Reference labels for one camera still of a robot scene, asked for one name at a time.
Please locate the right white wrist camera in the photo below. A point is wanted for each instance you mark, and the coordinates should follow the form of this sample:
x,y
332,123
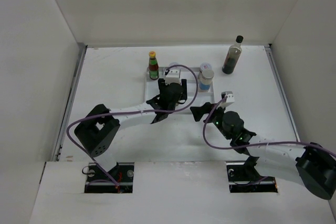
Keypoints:
x,y
227,99

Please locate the white divided organizer tray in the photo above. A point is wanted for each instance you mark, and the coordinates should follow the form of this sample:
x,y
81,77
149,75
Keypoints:
x,y
152,89

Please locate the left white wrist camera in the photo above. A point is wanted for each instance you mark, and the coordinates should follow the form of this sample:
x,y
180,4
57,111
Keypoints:
x,y
172,75

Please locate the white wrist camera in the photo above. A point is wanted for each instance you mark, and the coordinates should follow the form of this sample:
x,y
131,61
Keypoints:
x,y
172,75
227,99

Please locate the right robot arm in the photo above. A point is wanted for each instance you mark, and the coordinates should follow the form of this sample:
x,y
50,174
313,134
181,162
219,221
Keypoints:
x,y
306,164

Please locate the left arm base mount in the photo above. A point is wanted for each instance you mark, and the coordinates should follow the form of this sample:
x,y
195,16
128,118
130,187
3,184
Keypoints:
x,y
98,183

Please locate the brown jar white lid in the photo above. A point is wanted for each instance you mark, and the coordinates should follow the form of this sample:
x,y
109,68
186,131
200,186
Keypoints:
x,y
173,65
205,66

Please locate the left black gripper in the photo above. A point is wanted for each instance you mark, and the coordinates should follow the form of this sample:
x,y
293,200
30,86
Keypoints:
x,y
183,97

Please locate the red sauce bottle yellow cap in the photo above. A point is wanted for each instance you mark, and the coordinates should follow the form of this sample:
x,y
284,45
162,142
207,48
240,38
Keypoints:
x,y
153,66

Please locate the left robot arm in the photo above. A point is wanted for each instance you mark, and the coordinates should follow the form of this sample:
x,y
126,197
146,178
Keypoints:
x,y
96,135

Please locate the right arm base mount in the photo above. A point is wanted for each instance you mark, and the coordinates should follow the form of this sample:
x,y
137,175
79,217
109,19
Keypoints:
x,y
243,178

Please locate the tall dark sauce bottle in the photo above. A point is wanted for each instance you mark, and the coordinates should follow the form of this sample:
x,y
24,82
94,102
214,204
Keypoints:
x,y
232,56

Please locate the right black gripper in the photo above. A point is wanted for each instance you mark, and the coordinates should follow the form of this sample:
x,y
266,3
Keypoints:
x,y
198,112

